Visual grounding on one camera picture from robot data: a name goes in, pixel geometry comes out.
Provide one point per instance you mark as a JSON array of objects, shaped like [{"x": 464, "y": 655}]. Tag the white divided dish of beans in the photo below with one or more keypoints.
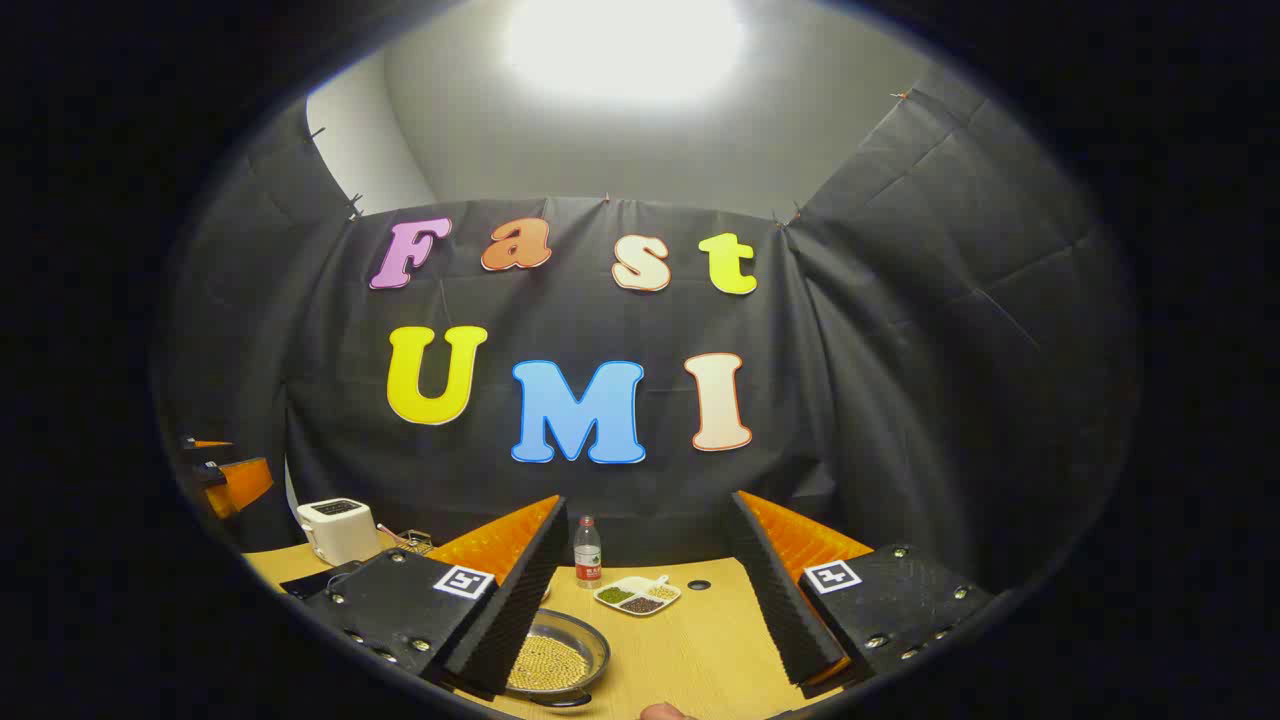
[{"x": 637, "y": 596}]

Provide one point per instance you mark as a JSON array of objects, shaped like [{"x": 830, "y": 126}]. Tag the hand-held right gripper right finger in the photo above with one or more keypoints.
[{"x": 782, "y": 612}]

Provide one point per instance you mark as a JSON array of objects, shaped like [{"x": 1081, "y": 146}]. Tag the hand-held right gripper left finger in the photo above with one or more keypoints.
[{"x": 520, "y": 610}]

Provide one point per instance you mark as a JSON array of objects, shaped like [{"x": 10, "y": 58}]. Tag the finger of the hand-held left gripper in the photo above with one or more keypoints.
[
  {"x": 205, "y": 443},
  {"x": 245, "y": 482}
]

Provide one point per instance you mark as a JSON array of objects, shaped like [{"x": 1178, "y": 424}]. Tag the ceiling light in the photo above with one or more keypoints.
[{"x": 625, "y": 45}]

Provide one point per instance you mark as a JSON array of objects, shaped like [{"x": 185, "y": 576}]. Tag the white toaster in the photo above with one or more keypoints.
[{"x": 340, "y": 530}]

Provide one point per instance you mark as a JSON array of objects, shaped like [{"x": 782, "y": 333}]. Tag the clear plastic water bottle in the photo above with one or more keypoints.
[{"x": 588, "y": 555}]

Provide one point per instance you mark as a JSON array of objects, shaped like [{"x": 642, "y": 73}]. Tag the black backdrop cloth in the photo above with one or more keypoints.
[{"x": 880, "y": 400}]

